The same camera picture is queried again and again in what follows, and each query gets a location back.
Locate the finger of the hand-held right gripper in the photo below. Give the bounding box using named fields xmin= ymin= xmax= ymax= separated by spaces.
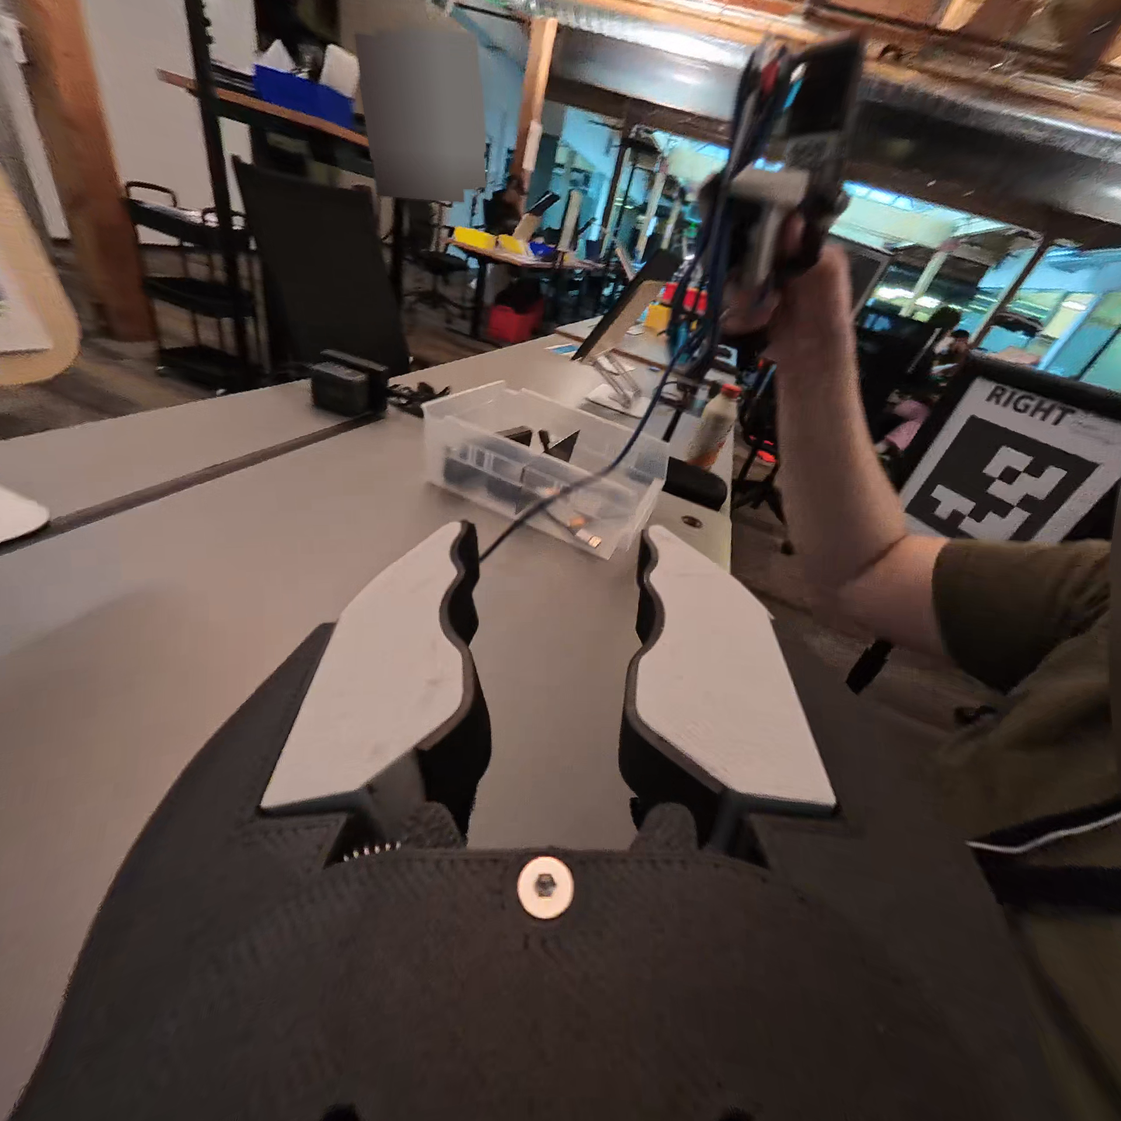
xmin=729 ymin=167 xmax=814 ymax=210

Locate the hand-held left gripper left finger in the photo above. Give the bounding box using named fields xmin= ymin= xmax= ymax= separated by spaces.
xmin=260 ymin=520 xmax=496 ymax=847

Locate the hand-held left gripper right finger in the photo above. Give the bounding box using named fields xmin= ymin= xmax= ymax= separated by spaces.
xmin=616 ymin=525 xmax=837 ymax=849

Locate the blue braided USB cable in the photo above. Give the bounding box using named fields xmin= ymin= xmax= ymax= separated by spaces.
xmin=475 ymin=39 xmax=794 ymax=564

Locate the clear plastic bin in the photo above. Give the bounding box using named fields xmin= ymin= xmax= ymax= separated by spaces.
xmin=421 ymin=380 xmax=671 ymax=562

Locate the person's right forearm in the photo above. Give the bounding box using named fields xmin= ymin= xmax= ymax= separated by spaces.
xmin=769 ymin=334 xmax=947 ymax=661

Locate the person's right hand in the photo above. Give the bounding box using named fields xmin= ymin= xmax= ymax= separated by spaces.
xmin=723 ymin=216 xmax=868 ymax=363

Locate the folding stand with tablet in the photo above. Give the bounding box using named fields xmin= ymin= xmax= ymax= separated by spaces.
xmin=572 ymin=252 xmax=686 ymax=415

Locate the white bottle orange cap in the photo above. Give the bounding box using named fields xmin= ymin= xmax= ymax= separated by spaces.
xmin=686 ymin=384 xmax=744 ymax=471

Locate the black power adapter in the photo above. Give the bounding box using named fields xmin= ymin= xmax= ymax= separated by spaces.
xmin=310 ymin=349 xmax=392 ymax=419

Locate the black-framed marker sign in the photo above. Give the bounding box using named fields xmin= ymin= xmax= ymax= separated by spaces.
xmin=899 ymin=355 xmax=1121 ymax=549

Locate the black rolling cart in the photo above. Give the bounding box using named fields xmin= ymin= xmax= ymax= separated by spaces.
xmin=123 ymin=181 xmax=264 ymax=392

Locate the blue plastic bin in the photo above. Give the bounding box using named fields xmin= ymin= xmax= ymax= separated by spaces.
xmin=252 ymin=65 xmax=359 ymax=132

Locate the black floor lamp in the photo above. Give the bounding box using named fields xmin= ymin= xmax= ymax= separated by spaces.
xmin=183 ymin=0 xmax=258 ymax=382

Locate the thin cable with USB plug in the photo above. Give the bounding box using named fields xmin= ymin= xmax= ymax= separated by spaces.
xmin=525 ymin=490 xmax=609 ymax=552

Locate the wooden support post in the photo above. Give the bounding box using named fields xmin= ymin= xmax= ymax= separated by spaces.
xmin=18 ymin=0 xmax=158 ymax=345

